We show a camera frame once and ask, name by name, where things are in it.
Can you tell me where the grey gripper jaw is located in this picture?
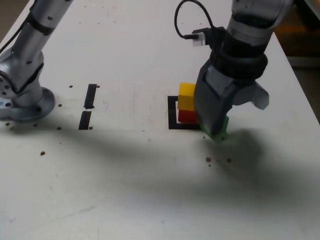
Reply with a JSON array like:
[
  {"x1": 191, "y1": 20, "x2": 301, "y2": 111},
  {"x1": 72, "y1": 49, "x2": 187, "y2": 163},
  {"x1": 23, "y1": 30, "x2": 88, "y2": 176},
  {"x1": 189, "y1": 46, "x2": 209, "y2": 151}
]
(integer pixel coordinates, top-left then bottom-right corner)
[{"x1": 232, "y1": 82, "x2": 271, "y2": 111}]

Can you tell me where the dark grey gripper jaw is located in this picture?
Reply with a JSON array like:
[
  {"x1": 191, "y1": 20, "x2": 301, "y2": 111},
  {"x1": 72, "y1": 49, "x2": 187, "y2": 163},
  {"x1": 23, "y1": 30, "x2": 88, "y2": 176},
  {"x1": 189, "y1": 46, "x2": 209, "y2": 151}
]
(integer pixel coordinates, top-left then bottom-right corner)
[{"x1": 194, "y1": 61, "x2": 238, "y2": 138}]

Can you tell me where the yellow cube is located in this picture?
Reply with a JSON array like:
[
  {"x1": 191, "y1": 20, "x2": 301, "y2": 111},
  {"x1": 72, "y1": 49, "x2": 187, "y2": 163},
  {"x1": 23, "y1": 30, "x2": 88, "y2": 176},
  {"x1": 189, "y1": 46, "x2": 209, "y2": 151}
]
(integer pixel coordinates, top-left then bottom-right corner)
[{"x1": 177, "y1": 82, "x2": 197, "y2": 112}]

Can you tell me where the red cube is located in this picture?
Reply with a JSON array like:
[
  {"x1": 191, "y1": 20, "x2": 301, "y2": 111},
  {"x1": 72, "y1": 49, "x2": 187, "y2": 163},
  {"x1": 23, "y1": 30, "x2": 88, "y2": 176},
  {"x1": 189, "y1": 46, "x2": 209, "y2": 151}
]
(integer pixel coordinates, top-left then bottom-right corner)
[{"x1": 177, "y1": 109, "x2": 200, "y2": 124}]

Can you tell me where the green cube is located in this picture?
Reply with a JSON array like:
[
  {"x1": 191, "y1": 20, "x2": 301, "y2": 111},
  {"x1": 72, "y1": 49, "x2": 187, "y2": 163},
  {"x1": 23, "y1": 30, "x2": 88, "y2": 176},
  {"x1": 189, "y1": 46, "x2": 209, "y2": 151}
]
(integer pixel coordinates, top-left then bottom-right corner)
[{"x1": 201, "y1": 116, "x2": 230, "y2": 144}]

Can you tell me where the black tape square outline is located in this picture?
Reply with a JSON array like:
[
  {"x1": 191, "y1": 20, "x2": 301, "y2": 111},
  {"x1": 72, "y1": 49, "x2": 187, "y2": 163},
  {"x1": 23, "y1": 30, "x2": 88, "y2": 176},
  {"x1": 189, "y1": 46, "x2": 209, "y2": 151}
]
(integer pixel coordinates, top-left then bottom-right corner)
[{"x1": 167, "y1": 95, "x2": 203, "y2": 131}]

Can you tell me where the black tape strip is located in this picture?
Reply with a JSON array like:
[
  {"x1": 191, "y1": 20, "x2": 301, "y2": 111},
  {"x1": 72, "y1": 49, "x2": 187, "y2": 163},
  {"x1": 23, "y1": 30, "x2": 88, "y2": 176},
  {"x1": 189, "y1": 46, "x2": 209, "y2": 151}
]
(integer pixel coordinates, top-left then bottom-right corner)
[{"x1": 78, "y1": 83, "x2": 98, "y2": 131}]

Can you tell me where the gripper camera with black mount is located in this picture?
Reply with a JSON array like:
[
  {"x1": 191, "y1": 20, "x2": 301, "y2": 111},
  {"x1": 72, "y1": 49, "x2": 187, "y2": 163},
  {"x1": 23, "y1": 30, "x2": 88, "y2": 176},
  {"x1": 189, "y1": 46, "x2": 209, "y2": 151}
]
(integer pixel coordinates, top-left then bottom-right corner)
[{"x1": 191, "y1": 26, "x2": 226, "y2": 50}]

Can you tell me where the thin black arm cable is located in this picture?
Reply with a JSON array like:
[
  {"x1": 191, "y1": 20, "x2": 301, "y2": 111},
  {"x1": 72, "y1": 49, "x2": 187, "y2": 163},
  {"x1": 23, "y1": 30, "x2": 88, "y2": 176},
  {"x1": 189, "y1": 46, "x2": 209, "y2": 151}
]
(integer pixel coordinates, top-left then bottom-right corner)
[{"x1": 0, "y1": 4, "x2": 35, "y2": 55}]

